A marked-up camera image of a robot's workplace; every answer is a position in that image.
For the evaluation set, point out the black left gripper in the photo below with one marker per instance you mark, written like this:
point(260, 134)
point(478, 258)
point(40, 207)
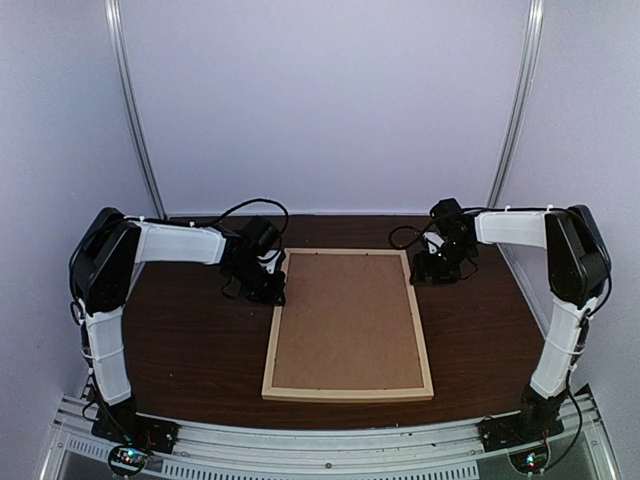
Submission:
point(273, 295)

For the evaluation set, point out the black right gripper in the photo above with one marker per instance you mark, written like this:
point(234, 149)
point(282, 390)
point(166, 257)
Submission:
point(424, 267)

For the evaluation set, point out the brown backing board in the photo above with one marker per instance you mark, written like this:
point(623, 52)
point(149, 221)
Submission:
point(347, 320)

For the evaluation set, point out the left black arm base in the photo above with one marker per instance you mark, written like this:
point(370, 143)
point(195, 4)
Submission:
point(140, 430)

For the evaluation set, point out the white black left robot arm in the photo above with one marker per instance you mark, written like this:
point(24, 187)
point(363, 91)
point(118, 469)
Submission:
point(101, 270)

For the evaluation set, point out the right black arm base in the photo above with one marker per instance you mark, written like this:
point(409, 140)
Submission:
point(537, 418)

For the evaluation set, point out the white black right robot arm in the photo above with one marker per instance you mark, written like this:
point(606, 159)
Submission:
point(578, 272)

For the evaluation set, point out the right round circuit board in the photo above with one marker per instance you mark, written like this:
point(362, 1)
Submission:
point(529, 461)

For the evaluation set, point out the round circuit board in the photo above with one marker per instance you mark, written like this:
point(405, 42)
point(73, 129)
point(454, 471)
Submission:
point(529, 461)
point(125, 460)

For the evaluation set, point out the left round circuit board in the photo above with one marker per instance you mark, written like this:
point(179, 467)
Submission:
point(125, 460)

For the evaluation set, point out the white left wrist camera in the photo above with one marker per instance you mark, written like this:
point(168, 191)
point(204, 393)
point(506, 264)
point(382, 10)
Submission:
point(272, 260)

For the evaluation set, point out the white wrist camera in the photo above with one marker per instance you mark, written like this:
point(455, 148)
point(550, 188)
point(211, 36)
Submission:
point(433, 242)
point(272, 260)

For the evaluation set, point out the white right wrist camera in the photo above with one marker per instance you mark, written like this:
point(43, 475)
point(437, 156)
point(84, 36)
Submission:
point(433, 242)

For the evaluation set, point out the aluminium front rail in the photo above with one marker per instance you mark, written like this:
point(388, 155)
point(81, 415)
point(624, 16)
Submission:
point(452, 450)

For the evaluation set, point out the right aluminium corner post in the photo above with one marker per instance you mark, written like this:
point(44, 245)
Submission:
point(525, 79)

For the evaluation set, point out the aluminium corner post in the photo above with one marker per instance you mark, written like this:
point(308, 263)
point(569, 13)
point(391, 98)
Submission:
point(116, 31)
point(525, 79)

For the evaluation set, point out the left aluminium corner post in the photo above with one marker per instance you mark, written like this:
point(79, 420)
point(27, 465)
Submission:
point(116, 31)

